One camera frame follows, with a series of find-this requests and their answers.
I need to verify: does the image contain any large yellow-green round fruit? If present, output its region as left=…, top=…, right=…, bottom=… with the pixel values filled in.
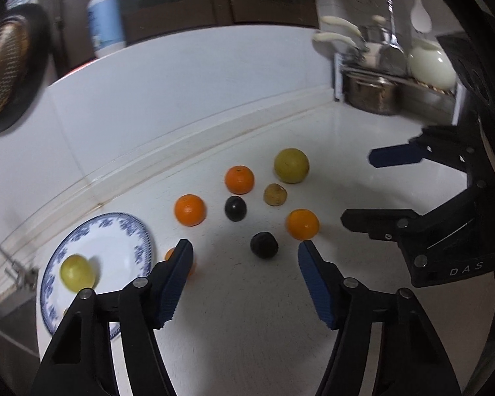
left=273, top=148, right=310, bottom=184

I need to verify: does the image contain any golden mesh strainer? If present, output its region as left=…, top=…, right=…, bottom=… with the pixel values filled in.
left=0, top=16, right=30, bottom=117

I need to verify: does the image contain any cream utensil handle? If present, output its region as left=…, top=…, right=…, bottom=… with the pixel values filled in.
left=312, top=32, right=355, bottom=48
left=321, top=16, right=361, bottom=36

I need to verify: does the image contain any blue and white plate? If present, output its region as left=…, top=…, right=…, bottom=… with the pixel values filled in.
left=40, top=212, right=154, bottom=338

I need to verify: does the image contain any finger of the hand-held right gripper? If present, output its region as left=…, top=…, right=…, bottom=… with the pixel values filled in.
left=341, top=181, right=485, bottom=256
left=368, top=125, right=477, bottom=174

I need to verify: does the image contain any small orange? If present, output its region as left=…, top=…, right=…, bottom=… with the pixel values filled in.
left=164, top=247, right=197, bottom=277

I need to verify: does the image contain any white ceramic jar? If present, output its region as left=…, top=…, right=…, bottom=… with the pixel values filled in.
left=408, top=41, right=456, bottom=90

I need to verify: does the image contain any brown kiwi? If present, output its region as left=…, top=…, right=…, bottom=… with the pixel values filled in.
left=263, top=183, right=288, bottom=206

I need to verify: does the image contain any dark plum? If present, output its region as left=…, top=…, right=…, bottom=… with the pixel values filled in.
left=225, top=196, right=248, bottom=222
left=250, top=232, right=280, bottom=260

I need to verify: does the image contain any black frying pan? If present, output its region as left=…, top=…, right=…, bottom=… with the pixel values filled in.
left=0, top=3, right=52, bottom=135

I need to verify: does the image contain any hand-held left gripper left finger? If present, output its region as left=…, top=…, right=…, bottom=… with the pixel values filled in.
left=31, top=238, right=195, bottom=396

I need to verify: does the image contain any white rice spoon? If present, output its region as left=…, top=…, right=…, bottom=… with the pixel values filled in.
left=410, top=0, right=434, bottom=33

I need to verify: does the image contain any steel pot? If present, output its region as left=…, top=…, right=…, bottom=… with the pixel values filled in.
left=343, top=72, right=401, bottom=116

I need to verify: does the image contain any steel spatula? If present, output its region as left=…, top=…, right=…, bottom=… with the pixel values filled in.
left=379, top=0, right=407, bottom=75

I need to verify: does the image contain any steel sink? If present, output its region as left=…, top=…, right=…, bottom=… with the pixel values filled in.
left=0, top=289, right=40, bottom=380

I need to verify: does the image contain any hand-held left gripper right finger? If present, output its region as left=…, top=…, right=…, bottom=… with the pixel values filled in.
left=298, top=240, right=465, bottom=396

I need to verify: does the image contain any steel dish rack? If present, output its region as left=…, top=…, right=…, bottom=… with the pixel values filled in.
left=333, top=51, right=458, bottom=104

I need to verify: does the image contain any white and blue bottle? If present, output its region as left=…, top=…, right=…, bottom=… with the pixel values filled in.
left=86, top=0, right=126, bottom=59

